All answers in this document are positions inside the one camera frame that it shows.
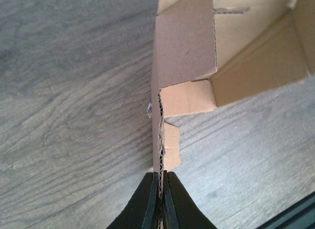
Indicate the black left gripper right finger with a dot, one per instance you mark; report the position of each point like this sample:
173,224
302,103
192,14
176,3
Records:
179,210

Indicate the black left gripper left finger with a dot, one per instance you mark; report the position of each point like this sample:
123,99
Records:
141,212

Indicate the cardboard box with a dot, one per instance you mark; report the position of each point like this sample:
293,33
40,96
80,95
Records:
209,53

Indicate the black aluminium frame rail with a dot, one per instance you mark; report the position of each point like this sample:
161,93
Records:
300,215

